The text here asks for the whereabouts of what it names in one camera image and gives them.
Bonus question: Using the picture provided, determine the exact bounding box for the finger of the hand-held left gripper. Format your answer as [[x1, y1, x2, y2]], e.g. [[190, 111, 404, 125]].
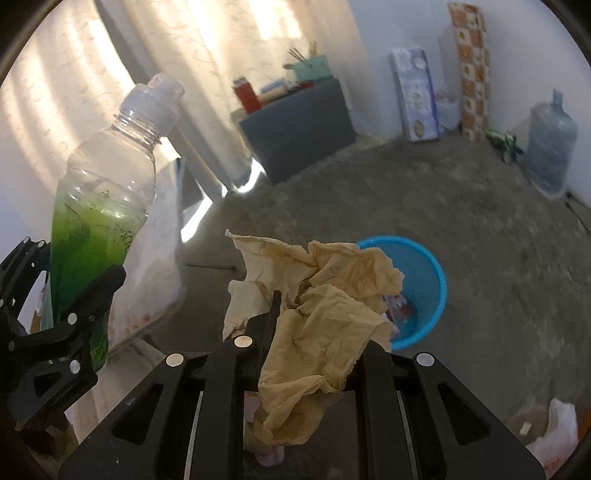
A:
[[10, 266, 127, 424], [0, 237, 51, 333]]

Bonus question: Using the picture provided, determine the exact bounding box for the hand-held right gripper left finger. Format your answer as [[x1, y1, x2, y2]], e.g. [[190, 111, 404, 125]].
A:
[[58, 290, 282, 480]]

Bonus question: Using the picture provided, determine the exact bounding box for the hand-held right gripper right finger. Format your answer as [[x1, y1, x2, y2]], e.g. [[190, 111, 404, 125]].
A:
[[355, 340, 546, 480]]

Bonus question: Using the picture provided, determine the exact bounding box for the clear bottle with green liquid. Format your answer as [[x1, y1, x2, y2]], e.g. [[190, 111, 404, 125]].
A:
[[48, 73, 186, 373]]

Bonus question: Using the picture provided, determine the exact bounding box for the red drink can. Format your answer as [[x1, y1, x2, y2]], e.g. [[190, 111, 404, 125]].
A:
[[385, 295, 413, 325]]

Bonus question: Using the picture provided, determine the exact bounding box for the blue mesh plastic wastebasket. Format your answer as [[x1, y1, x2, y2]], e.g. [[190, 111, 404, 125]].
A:
[[355, 236, 448, 351]]

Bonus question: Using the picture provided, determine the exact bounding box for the beige tissue paper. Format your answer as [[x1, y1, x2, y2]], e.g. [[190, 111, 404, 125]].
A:
[[223, 229, 405, 446]]

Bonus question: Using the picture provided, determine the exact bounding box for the translucent plastic cover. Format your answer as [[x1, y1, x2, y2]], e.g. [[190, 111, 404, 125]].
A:
[[28, 157, 186, 354]]

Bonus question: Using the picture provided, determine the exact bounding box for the white plastic bag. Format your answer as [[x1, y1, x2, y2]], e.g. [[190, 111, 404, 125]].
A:
[[508, 397, 581, 468]]

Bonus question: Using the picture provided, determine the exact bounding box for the grey cabinet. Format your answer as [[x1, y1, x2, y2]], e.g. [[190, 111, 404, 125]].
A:
[[239, 78, 358, 185]]

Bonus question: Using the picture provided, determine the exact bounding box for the light curtain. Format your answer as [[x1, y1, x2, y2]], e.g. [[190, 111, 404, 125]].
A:
[[0, 0, 370, 204]]

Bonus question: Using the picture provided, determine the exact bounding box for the large blue water jug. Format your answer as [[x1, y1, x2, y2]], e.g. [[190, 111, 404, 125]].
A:
[[523, 89, 579, 195]]

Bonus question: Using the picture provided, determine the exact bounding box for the blue and white carton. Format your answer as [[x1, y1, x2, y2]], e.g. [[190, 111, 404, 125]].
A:
[[389, 46, 440, 143]]

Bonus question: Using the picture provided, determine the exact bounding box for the brick patterned roll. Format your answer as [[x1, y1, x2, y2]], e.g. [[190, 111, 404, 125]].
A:
[[447, 2, 492, 141]]

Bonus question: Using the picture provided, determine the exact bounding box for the green utensil holder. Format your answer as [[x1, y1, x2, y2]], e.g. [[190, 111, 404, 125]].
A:
[[287, 41, 331, 85]]

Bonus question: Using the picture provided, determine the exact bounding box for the black cable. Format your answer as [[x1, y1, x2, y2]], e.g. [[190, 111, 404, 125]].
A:
[[564, 190, 591, 227]]

